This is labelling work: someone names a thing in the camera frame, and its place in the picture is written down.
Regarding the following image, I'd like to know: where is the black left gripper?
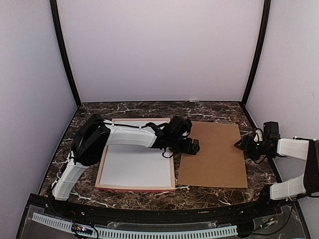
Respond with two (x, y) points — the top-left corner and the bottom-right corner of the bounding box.
(169, 136), (200, 156)

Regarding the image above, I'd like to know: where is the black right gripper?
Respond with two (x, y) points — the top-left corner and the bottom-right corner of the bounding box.
(234, 135), (270, 161)

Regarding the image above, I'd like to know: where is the brown cardboard backing board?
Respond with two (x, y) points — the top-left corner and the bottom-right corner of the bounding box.
(177, 121), (248, 188)

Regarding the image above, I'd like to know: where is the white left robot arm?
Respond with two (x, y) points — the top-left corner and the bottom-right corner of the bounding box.
(48, 114), (200, 217)

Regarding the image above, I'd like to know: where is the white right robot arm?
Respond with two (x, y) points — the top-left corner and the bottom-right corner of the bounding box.
(234, 135), (319, 216)

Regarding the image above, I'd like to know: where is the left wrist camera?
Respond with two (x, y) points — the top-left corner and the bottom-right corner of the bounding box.
(162, 116), (192, 137)

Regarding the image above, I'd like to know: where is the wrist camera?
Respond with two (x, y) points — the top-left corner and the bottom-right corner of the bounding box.
(162, 116), (192, 137)
(263, 121), (280, 140)

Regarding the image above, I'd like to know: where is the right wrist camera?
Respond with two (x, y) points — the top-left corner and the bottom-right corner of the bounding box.
(263, 121), (280, 140)

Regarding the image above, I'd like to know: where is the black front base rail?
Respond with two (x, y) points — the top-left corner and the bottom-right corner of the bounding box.
(25, 194), (295, 234)

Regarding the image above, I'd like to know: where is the right black corner post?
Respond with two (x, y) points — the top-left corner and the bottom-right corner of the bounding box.
(241, 0), (271, 107)

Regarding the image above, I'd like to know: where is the black corner post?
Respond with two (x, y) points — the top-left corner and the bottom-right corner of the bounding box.
(241, 0), (271, 107)
(49, 0), (82, 107)

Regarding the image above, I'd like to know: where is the white slotted cable duct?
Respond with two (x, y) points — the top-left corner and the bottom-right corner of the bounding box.
(31, 213), (238, 239)

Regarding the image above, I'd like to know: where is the left black corner post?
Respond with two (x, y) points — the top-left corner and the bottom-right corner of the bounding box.
(49, 0), (82, 107)

